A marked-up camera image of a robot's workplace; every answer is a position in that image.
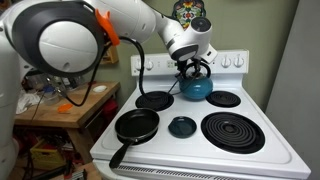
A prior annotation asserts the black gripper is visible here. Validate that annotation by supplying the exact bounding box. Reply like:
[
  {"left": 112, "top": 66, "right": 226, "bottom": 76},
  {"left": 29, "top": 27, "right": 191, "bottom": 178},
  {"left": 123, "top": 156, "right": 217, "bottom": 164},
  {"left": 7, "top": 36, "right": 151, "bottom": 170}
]
[{"left": 189, "top": 58, "right": 205, "bottom": 77}]

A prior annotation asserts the blue teapot with black handle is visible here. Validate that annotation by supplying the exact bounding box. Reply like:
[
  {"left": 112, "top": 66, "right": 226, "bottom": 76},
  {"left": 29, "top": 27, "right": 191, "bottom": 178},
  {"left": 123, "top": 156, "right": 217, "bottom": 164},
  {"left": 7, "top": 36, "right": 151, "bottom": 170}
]
[{"left": 175, "top": 61, "right": 214, "bottom": 101}]

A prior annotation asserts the white stove knob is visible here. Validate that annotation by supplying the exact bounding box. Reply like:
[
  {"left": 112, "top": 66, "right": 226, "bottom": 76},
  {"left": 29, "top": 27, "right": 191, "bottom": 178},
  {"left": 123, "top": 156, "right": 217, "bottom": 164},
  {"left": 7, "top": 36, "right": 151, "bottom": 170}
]
[
  {"left": 233, "top": 55, "right": 245, "bottom": 69},
  {"left": 144, "top": 58, "right": 155, "bottom": 72},
  {"left": 134, "top": 58, "right": 145, "bottom": 72},
  {"left": 220, "top": 55, "right": 232, "bottom": 69}
]

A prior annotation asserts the small dark blue dish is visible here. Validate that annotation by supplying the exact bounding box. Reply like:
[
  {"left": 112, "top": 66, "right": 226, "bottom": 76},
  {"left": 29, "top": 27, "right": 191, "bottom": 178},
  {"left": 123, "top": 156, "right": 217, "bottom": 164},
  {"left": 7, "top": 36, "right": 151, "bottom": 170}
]
[{"left": 167, "top": 115, "right": 198, "bottom": 140}]

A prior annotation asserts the black frying pan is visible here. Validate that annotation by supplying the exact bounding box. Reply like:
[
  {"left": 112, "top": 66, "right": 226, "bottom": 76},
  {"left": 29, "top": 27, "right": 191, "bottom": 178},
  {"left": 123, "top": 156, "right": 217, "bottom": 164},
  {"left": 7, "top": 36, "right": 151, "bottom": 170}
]
[{"left": 108, "top": 108, "right": 161, "bottom": 169}]

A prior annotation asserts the white electric stove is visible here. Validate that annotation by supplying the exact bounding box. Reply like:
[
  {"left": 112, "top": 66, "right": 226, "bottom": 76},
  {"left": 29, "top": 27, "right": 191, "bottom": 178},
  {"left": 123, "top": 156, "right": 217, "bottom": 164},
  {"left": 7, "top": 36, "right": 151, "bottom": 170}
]
[{"left": 89, "top": 49, "right": 313, "bottom": 180}]

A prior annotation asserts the wooden spice rack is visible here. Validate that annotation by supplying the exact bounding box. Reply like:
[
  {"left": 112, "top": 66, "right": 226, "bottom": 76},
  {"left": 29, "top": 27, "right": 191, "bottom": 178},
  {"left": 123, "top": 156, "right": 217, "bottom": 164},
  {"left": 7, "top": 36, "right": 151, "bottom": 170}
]
[{"left": 99, "top": 44, "right": 120, "bottom": 66}]

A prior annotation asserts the red container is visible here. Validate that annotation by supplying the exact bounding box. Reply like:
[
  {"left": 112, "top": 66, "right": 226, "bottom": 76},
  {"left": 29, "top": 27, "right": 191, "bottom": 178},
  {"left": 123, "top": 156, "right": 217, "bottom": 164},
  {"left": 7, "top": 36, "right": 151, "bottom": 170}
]
[{"left": 101, "top": 99, "right": 120, "bottom": 123}]

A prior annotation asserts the small white dish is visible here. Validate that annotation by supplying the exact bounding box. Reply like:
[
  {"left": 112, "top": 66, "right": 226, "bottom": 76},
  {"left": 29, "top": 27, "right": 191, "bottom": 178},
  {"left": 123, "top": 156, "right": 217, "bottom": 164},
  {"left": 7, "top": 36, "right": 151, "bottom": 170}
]
[{"left": 92, "top": 84, "right": 109, "bottom": 94}]

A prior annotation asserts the wooden butcher block table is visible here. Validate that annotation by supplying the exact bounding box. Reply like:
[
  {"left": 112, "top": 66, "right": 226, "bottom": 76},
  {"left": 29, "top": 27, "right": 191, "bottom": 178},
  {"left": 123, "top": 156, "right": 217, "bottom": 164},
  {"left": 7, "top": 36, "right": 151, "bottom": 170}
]
[{"left": 14, "top": 81, "right": 121, "bottom": 165}]

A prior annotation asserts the white labelled jar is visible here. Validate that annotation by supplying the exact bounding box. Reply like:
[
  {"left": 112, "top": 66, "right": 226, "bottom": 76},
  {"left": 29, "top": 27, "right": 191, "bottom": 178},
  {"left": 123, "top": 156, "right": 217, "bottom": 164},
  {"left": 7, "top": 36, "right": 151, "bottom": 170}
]
[{"left": 59, "top": 76, "right": 76, "bottom": 90}]

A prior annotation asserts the small orange object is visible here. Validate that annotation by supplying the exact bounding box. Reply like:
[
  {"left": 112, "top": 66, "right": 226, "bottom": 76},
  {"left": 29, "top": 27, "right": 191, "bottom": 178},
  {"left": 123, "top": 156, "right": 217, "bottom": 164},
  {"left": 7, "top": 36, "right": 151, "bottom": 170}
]
[{"left": 56, "top": 102, "right": 74, "bottom": 114}]

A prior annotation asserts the glass jar with blue lid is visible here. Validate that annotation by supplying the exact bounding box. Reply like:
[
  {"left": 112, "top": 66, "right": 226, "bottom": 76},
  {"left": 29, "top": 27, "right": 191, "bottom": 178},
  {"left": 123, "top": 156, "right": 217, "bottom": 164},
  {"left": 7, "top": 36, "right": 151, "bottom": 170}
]
[{"left": 41, "top": 84, "right": 61, "bottom": 106}]

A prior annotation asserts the white crumpled cloth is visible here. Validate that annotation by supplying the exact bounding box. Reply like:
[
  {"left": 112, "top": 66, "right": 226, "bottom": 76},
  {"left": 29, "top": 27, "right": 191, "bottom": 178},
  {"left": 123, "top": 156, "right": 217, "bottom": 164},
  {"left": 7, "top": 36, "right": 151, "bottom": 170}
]
[{"left": 15, "top": 92, "right": 43, "bottom": 115}]

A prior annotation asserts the yellow plastic crate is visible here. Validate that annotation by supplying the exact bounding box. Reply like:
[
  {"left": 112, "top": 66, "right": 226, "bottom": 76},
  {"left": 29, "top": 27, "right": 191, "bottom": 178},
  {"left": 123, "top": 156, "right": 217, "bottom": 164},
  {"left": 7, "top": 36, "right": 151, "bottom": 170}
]
[{"left": 29, "top": 141, "right": 66, "bottom": 171}]

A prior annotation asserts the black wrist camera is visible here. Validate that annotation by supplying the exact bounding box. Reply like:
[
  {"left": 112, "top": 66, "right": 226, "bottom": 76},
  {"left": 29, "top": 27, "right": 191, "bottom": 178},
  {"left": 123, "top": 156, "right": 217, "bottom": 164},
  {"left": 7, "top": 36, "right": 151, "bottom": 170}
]
[{"left": 175, "top": 59, "right": 189, "bottom": 80}]

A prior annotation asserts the colourful decorative wall plate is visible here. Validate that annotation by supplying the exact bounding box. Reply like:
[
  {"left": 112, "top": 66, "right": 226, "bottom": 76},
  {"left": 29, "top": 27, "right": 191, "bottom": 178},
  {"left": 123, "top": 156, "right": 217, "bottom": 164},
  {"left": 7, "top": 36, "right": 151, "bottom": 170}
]
[{"left": 172, "top": 0, "right": 207, "bottom": 31}]

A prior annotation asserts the orange cable clip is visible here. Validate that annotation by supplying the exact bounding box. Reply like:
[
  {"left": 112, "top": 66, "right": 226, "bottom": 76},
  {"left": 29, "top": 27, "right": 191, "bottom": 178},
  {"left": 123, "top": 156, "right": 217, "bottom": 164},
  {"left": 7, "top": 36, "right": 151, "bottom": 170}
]
[{"left": 94, "top": 8, "right": 121, "bottom": 47}]

